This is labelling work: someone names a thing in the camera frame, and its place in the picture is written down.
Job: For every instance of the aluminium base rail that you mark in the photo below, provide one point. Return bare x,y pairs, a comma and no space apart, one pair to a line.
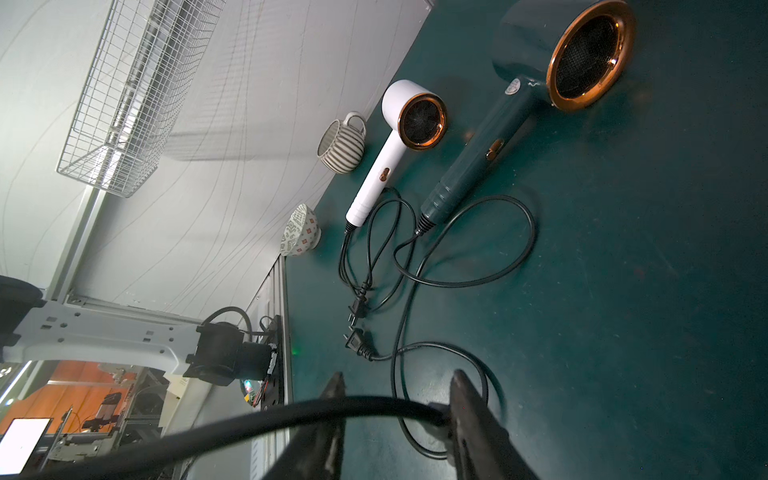
270,317

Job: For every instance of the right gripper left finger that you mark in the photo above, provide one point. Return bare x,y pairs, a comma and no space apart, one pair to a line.
316,445

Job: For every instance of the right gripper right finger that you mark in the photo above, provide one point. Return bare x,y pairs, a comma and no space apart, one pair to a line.
480,446

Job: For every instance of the dark green hair dryer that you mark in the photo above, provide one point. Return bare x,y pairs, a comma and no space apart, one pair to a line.
566,54

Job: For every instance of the patterned ceramic bowl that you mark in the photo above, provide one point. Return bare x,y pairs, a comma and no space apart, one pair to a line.
302,232

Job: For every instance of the striped ceramic mug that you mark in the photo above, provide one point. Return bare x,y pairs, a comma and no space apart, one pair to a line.
341,147

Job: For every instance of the green table mat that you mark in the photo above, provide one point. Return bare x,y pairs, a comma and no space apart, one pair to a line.
632,343

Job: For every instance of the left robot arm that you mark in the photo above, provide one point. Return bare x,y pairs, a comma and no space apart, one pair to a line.
33,329

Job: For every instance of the white wire basket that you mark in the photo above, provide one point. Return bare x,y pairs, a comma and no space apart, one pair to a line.
143,68

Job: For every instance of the white hair dryer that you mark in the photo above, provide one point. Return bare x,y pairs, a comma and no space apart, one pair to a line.
418,119

